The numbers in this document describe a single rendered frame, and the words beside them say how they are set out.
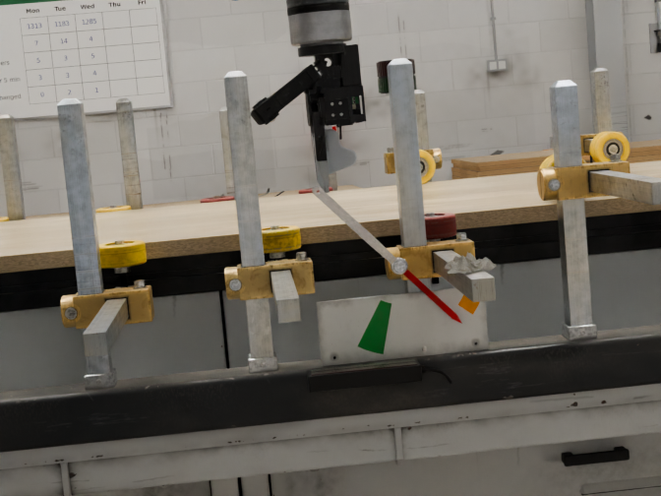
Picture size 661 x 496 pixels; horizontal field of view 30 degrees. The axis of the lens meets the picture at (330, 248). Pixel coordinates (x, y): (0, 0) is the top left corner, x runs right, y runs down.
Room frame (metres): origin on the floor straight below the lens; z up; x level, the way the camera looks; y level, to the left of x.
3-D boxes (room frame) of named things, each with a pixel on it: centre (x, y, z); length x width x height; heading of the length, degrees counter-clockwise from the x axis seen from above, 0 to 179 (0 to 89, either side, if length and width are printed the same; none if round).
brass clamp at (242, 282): (1.88, 0.10, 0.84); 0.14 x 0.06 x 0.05; 94
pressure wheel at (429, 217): (1.97, -0.16, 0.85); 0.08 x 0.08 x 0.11
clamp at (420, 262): (1.90, -0.15, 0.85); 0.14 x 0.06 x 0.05; 94
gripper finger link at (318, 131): (1.79, 0.00, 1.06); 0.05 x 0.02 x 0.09; 4
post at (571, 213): (1.91, -0.38, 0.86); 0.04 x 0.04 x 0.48; 4
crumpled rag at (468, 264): (1.65, -0.18, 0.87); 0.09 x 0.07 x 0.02; 4
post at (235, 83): (1.88, 0.12, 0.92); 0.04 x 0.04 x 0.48; 4
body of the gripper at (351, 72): (1.81, -0.02, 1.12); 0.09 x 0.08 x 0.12; 94
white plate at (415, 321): (1.87, -0.10, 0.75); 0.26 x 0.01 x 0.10; 94
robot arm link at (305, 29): (1.81, -0.01, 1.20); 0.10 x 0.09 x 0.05; 4
